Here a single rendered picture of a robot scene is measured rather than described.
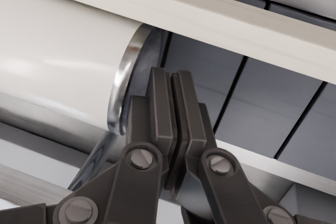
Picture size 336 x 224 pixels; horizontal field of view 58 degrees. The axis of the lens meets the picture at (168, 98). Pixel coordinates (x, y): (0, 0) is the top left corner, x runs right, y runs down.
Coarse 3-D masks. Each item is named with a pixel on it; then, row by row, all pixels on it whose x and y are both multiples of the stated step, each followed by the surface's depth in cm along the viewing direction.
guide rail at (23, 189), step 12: (0, 168) 12; (12, 168) 13; (0, 180) 12; (12, 180) 12; (24, 180) 12; (36, 180) 12; (0, 192) 12; (12, 192) 12; (24, 192) 12; (36, 192) 12; (48, 192) 12; (60, 192) 12; (0, 204) 12; (12, 204) 12; (24, 204) 12; (48, 204) 12
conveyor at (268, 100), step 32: (256, 0) 13; (160, 64) 16; (192, 64) 15; (224, 64) 15; (256, 64) 15; (224, 96) 16; (256, 96) 16; (288, 96) 15; (320, 96) 15; (224, 128) 17; (256, 128) 17; (288, 128) 16; (320, 128) 16; (288, 160) 17; (320, 160) 17
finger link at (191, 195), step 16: (176, 80) 12; (192, 80) 12; (176, 96) 11; (192, 96) 11; (176, 112) 11; (192, 112) 10; (192, 128) 10; (208, 128) 11; (176, 144) 10; (192, 144) 9; (208, 144) 10; (176, 160) 10; (192, 160) 10; (176, 176) 10; (192, 176) 9; (176, 192) 10; (192, 192) 9; (256, 192) 9; (192, 208) 10; (208, 208) 9; (272, 208) 9
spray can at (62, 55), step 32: (0, 0) 12; (32, 0) 12; (64, 0) 13; (0, 32) 12; (32, 32) 12; (64, 32) 12; (96, 32) 12; (128, 32) 12; (160, 32) 14; (0, 64) 12; (32, 64) 12; (64, 64) 11; (96, 64) 11; (128, 64) 11; (32, 96) 12; (64, 96) 12; (96, 96) 11; (128, 96) 15
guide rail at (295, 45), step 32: (96, 0) 11; (128, 0) 11; (160, 0) 10; (192, 0) 11; (224, 0) 11; (192, 32) 11; (224, 32) 10; (256, 32) 10; (288, 32) 10; (320, 32) 11; (288, 64) 10; (320, 64) 10
